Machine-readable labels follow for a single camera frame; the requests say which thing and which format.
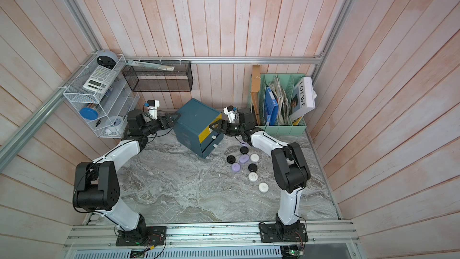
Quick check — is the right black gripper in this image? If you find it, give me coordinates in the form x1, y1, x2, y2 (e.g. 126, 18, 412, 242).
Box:
210, 120, 245, 137

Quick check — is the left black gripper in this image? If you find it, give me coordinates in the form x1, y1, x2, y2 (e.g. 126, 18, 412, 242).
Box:
141, 113, 182, 135

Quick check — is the yellow top drawer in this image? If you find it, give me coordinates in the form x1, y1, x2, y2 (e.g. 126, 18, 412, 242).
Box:
198, 114, 222, 143

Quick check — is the teal drawer cabinet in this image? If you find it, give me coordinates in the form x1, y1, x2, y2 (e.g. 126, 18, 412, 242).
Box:
174, 98, 224, 158

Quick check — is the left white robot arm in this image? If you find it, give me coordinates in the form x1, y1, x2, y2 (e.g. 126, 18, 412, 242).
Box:
73, 109, 180, 247

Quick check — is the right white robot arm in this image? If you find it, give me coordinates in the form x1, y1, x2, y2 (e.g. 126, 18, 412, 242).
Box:
209, 106, 311, 243

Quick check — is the black earphone case top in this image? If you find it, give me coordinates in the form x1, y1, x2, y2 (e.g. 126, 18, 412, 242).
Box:
240, 146, 249, 155

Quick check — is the black earphone case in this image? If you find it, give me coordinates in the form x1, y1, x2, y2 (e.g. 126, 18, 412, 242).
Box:
226, 155, 237, 164
240, 146, 249, 155
248, 163, 258, 173

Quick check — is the black earphone case left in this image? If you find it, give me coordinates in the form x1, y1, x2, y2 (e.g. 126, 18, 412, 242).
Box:
226, 155, 237, 164

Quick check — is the purple earphone case middle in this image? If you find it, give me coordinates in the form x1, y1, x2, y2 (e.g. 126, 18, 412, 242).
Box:
239, 154, 250, 164

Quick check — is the purple earphone case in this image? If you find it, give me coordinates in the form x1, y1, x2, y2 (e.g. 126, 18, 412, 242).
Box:
239, 154, 250, 164
231, 163, 242, 172

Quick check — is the purple earphone case lower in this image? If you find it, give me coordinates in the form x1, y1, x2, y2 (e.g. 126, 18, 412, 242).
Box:
231, 163, 242, 172

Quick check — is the black mesh basket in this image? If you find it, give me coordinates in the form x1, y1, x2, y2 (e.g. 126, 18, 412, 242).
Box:
122, 59, 194, 92

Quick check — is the black earphone case lower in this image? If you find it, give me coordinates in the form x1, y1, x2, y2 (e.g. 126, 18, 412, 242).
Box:
248, 163, 258, 173

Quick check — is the blue folder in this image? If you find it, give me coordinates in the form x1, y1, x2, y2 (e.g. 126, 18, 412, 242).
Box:
264, 86, 279, 126

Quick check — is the green file organizer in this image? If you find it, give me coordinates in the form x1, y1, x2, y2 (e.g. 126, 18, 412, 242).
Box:
256, 74, 307, 135

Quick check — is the white ruler strip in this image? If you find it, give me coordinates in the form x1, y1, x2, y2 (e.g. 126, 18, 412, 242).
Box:
126, 60, 175, 71

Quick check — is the white calculator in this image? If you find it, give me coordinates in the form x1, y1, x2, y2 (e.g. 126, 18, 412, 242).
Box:
83, 65, 117, 94

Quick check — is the blue round lid jar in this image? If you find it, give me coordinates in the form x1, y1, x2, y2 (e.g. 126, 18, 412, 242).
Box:
79, 103, 99, 121

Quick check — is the white Loewe book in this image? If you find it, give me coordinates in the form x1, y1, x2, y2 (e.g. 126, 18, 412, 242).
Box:
289, 77, 317, 123

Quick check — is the grey round speaker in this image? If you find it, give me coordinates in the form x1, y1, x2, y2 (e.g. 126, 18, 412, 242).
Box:
97, 50, 119, 70

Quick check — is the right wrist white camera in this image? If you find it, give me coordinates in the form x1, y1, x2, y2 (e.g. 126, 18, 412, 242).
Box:
224, 106, 239, 124

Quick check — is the wrist white camera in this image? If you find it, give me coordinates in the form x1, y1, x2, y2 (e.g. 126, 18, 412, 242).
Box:
144, 100, 160, 120
224, 106, 239, 124

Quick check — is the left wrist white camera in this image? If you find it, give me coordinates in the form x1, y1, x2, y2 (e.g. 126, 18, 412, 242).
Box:
144, 100, 160, 120

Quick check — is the white wire shelf rack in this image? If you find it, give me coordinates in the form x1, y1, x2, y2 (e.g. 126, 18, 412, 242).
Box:
63, 53, 139, 139

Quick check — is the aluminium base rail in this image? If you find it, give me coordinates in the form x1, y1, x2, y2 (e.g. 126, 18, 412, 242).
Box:
60, 219, 365, 259

